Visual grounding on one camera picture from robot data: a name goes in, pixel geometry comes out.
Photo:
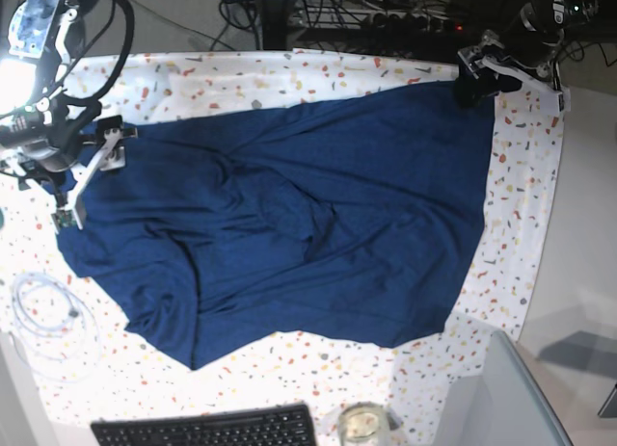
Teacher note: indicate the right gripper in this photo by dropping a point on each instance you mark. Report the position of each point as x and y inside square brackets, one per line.
[50, 133]

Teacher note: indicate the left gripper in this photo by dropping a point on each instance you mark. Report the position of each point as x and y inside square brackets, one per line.
[529, 45]

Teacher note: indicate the blue t-shirt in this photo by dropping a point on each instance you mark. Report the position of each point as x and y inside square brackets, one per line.
[352, 219]

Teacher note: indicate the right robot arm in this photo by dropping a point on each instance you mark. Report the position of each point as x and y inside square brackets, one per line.
[46, 41]

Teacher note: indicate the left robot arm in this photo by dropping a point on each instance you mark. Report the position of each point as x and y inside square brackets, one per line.
[567, 13]

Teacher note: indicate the black power strip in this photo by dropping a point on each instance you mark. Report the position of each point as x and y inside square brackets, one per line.
[331, 14]

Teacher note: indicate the terrazzo patterned tablecloth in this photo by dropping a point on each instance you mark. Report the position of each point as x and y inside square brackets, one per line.
[66, 355]

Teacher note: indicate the grey monitor edge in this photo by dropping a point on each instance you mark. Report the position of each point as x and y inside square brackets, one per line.
[503, 405]

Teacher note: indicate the black keyboard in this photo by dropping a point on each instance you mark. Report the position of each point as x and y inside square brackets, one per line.
[274, 426]

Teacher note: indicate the glass jar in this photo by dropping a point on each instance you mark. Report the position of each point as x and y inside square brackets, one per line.
[364, 424]

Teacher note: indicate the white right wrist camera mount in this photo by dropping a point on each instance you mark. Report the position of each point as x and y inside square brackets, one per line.
[109, 155]

